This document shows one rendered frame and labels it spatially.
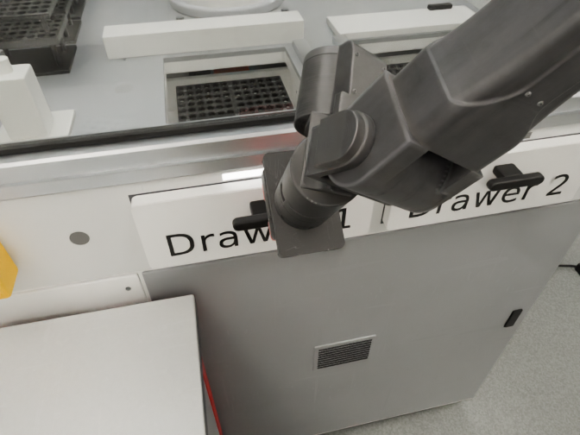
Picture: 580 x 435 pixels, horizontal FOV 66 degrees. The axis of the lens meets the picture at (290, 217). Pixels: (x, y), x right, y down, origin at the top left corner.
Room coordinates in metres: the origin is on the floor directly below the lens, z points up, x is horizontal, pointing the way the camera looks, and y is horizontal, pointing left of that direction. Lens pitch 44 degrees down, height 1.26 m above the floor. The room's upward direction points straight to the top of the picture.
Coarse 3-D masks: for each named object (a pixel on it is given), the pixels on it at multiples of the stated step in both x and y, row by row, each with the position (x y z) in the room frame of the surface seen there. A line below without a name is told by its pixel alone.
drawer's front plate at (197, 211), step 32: (160, 192) 0.38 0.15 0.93; (192, 192) 0.38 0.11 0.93; (224, 192) 0.38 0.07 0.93; (256, 192) 0.39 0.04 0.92; (160, 224) 0.36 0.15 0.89; (192, 224) 0.37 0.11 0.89; (224, 224) 0.38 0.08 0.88; (352, 224) 0.42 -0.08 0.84; (160, 256) 0.36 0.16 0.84; (192, 256) 0.37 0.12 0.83; (224, 256) 0.38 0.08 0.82
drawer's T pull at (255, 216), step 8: (256, 200) 0.39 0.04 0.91; (264, 200) 0.39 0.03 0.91; (256, 208) 0.37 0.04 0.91; (264, 208) 0.37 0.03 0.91; (248, 216) 0.36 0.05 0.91; (256, 216) 0.36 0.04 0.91; (264, 216) 0.36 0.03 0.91; (232, 224) 0.35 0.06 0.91; (240, 224) 0.35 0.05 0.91; (248, 224) 0.35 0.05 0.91; (256, 224) 0.35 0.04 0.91; (264, 224) 0.36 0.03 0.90
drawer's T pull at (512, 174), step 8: (496, 168) 0.45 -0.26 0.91; (504, 168) 0.45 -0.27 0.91; (512, 168) 0.45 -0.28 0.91; (496, 176) 0.44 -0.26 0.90; (504, 176) 0.43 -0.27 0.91; (512, 176) 0.43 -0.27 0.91; (520, 176) 0.43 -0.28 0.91; (528, 176) 0.43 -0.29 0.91; (536, 176) 0.43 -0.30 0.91; (488, 184) 0.42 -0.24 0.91; (496, 184) 0.42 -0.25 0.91; (504, 184) 0.42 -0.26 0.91; (512, 184) 0.42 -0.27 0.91; (520, 184) 0.42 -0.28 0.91; (528, 184) 0.43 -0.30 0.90; (536, 184) 0.43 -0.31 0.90
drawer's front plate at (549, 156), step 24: (528, 144) 0.48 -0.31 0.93; (552, 144) 0.48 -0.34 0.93; (576, 144) 0.48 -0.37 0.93; (528, 168) 0.47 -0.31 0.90; (552, 168) 0.48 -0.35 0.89; (576, 168) 0.48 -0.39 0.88; (480, 192) 0.45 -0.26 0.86; (528, 192) 0.47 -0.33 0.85; (384, 216) 0.44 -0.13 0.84; (408, 216) 0.43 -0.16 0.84; (432, 216) 0.44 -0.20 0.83; (456, 216) 0.45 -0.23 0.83
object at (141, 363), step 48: (0, 336) 0.30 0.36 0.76; (48, 336) 0.30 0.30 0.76; (96, 336) 0.30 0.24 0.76; (144, 336) 0.30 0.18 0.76; (192, 336) 0.30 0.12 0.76; (0, 384) 0.24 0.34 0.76; (48, 384) 0.24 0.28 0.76; (96, 384) 0.24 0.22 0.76; (144, 384) 0.24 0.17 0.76; (192, 384) 0.24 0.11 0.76; (0, 432) 0.18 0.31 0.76; (48, 432) 0.18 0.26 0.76; (96, 432) 0.18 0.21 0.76; (144, 432) 0.18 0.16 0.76; (192, 432) 0.18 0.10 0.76
